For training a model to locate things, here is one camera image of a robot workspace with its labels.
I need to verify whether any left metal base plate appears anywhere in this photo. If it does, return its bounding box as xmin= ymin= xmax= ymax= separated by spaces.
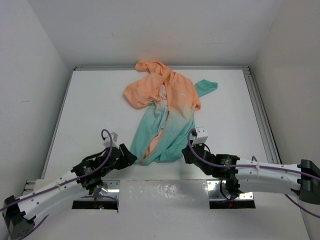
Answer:
xmin=22 ymin=179 xmax=120 ymax=200

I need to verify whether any metal base plate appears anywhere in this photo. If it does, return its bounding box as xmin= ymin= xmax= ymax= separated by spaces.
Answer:
xmin=207 ymin=179 xmax=254 ymax=202
xmin=22 ymin=179 xmax=120 ymax=200

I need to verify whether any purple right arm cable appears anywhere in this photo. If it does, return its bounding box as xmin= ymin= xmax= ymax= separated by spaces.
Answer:
xmin=187 ymin=128 xmax=320 ymax=227

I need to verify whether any orange and teal jacket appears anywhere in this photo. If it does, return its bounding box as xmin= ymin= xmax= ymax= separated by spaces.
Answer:
xmin=123 ymin=60 xmax=218 ymax=166

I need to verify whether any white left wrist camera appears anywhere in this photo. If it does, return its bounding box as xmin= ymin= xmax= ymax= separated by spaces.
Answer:
xmin=103 ymin=132 xmax=119 ymax=149

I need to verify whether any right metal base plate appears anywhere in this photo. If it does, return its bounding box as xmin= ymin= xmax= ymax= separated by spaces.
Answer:
xmin=207 ymin=179 xmax=254 ymax=202

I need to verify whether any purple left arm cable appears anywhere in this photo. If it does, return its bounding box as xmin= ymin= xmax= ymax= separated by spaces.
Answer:
xmin=0 ymin=128 xmax=113 ymax=238

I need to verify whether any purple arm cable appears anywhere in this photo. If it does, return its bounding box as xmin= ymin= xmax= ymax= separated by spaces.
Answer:
xmin=0 ymin=128 xmax=113 ymax=238
xmin=187 ymin=128 xmax=320 ymax=227

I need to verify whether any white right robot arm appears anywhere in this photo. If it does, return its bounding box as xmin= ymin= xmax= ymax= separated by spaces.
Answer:
xmin=182 ymin=143 xmax=320 ymax=205

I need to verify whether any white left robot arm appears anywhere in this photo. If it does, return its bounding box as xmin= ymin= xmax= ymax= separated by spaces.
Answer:
xmin=0 ymin=144 xmax=137 ymax=240

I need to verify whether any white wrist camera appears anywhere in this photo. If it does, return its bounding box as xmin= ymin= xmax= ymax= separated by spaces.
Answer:
xmin=191 ymin=126 xmax=209 ymax=145
xmin=103 ymin=132 xmax=119 ymax=149

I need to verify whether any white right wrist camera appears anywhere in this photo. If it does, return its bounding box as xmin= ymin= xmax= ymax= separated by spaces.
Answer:
xmin=191 ymin=126 xmax=209 ymax=145

